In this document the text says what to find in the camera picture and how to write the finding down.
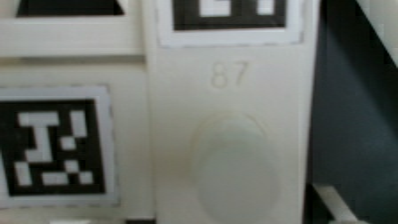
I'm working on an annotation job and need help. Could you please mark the white chair leg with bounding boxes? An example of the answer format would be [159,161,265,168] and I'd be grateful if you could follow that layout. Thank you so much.
[0,63,155,224]

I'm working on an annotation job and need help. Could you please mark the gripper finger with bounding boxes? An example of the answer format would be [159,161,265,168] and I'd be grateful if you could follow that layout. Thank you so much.
[313,184,369,224]

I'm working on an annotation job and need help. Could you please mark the white chair back frame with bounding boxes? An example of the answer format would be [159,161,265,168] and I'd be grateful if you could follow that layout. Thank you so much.
[0,0,322,224]

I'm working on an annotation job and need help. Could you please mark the white right fence wall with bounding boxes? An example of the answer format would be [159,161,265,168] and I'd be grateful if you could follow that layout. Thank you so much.
[356,0,398,68]

